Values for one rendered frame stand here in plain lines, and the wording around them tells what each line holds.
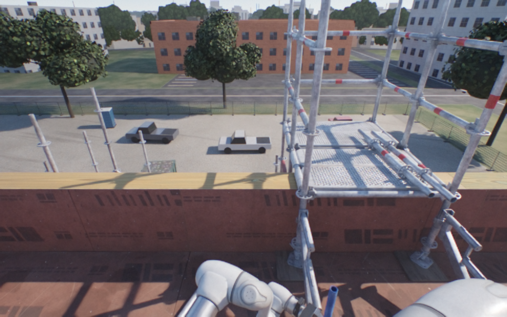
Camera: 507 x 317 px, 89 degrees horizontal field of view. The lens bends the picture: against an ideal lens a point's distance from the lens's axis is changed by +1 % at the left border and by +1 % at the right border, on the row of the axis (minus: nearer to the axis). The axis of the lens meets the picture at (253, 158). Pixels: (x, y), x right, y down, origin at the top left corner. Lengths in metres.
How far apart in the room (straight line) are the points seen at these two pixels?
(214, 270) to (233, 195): 1.00
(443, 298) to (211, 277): 0.83
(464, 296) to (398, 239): 2.14
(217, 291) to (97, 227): 1.72
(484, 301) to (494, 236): 2.58
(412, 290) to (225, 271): 1.77
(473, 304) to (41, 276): 2.84
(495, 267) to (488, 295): 2.56
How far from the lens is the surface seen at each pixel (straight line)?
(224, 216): 2.25
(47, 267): 3.00
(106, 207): 2.49
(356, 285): 2.46
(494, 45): 2.22
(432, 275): 2.77
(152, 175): 2.39
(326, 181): 2.11
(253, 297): 1.11
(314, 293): 1.82
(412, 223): 2.64
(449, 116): 2.41
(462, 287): 0.63
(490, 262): 3.21
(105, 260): 2.80
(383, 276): 2.59
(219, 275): 1.18
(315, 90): 1.63
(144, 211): 2.38
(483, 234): 3.10
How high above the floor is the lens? 1.89
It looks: 29 degrees down
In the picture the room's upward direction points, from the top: straight up
